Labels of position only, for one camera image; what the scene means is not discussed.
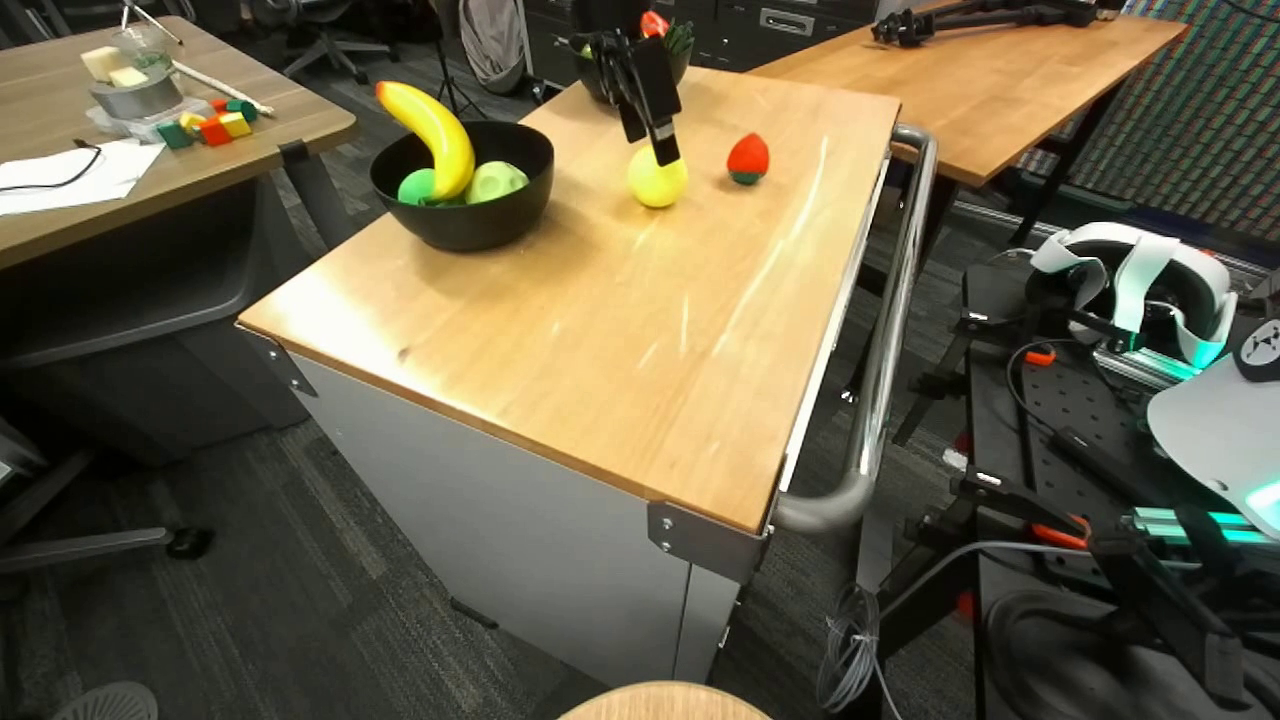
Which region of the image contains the large wooden desk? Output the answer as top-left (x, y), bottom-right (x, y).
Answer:
top-left (783, 7), bottom-right (1191, 193)

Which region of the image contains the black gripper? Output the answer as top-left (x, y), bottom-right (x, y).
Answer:
top-left (571, 25), bottom-right (687, 166)

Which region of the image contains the grey cable bundle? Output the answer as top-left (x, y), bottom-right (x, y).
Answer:
top-left (816, 584), bottom-right (892, 720)

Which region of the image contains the red toy strawberry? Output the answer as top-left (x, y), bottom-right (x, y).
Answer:
top-left (723, 129), bottom-right (777, 193)

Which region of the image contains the grey white cloth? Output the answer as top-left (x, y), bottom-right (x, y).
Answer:
top-left (454, 0), bottom-right (534, 94)

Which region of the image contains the wooden side desk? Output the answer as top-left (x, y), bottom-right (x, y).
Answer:
top-left (0, 12), bottom-right (360, 473)

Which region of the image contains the grey round object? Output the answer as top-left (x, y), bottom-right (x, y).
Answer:
top-left (53, 679), bottom-right (163, 720)

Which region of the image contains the black cabinet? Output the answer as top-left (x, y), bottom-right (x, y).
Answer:
top-left (522, 0), bottom-right (884, 71)

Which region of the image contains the yellow toy banana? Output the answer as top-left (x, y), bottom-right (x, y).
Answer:
top-left (370, 76), bottom-right (478, 202)

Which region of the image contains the white paper sheet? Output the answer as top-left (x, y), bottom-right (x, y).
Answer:
top-left (0, 135), bottom-right (169, 220)

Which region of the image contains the white label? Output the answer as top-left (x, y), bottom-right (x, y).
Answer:
top-left (755, 2), bottom-right (821, 40)

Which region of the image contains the metal cart handle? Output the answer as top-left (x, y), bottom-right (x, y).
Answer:
top-left (770, 122), bottom-right (938, 539)

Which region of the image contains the white VR headset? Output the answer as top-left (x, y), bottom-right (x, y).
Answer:
top-left (1028, 216), bottom-right (1239, 391)

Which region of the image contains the grey device with teal light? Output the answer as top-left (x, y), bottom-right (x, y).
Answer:
top-left (1141, 350), bottom-right (1280, 553)

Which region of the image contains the thin black cable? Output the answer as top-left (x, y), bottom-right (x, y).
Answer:
top-left (0, 139), bottom-right (109, 195)

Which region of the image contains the black plastic bowl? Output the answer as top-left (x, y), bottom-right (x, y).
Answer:
top-left (569, 15), bottom-right (699, 107)
top-left (369, 115), bottom-right (556, 250)

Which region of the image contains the yellow-green ball with dent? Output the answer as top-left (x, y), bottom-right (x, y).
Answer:
top-left (622, 135), bottom-right (692, 212)

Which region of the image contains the pale green toy apple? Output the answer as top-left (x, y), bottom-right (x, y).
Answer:
top-left (464, 154), bottom-right (530, 209)

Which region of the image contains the black mesh office chair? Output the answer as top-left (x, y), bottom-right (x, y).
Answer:
top-left (243, 0), bottom-right (394, 88)

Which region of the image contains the white cart cabinet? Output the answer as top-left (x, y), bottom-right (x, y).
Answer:
top-left (282, 346), bottom-right (752, 691)

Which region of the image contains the person in plaid shirt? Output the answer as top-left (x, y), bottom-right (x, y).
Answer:
top-left (1063, 0), bottom-right (1280, 222)

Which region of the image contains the thin white stick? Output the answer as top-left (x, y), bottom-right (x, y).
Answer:
top-left (169, 56), bottom-right (279, 118)

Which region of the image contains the metal corner bracket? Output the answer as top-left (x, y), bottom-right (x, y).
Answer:
top-left (642, 494), bottom-right (768, 586)

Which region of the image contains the round wooden stool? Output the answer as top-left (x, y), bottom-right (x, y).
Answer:
top-left (556, 679), bottom-right (777, 720)

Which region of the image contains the black tripod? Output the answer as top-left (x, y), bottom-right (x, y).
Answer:
top-left (425, 12), bottom-right (495, 129)

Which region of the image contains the orange tipped black cable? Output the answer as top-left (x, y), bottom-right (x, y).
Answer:
top-left (998, 336), bottom-right (1071, 462)

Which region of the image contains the clear plastic container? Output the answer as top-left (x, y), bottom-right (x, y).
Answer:
top-left (79, 18), bottom-right (188, 118)

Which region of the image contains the black breadboard table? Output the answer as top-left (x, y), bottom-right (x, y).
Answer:
top-left (963, 257), bottom-right (1280, 720)

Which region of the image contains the grey office chair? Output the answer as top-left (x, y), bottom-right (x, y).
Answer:
top-left (0, 250), bottom-right (272, 579)

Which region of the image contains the long black device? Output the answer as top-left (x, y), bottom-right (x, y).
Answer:
top-left (873, 0), bottom-right (1114, 53)

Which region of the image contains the orange handled tool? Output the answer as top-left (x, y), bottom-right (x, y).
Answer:
top-left (1025, 516), bottom-right (1101, 557)

